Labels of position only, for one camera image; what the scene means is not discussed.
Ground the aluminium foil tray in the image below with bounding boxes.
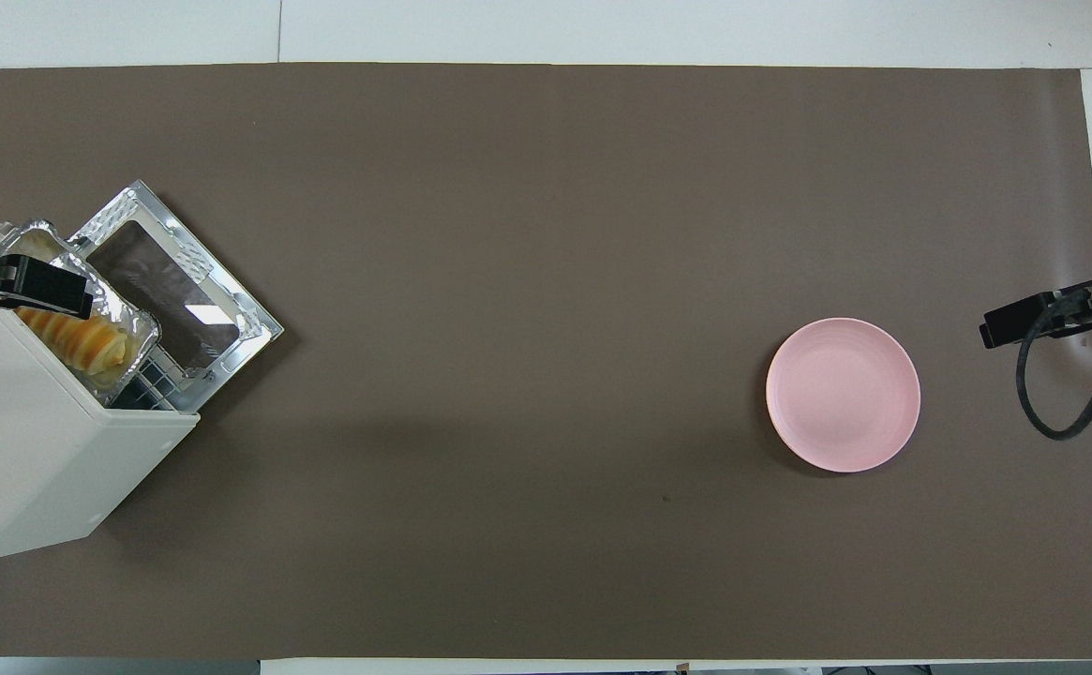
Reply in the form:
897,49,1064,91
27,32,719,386
0,219,163,406

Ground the brown table mat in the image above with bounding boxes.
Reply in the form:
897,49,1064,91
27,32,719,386
0,63,1092,661

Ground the white toaster oven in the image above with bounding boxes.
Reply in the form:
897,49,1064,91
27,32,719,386
0,206,201,565

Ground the pink round plate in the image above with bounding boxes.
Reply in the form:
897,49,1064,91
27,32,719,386
766,318,921,473

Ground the glass oven door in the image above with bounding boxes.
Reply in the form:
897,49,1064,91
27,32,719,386
67,180,285,414

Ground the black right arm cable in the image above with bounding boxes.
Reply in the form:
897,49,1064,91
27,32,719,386
1017,291,1092,441

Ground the spiral horn bread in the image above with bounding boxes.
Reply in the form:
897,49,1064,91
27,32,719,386
16,307,140,377

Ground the oven wire rack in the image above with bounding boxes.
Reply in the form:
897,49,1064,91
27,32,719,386
105,345,183,414

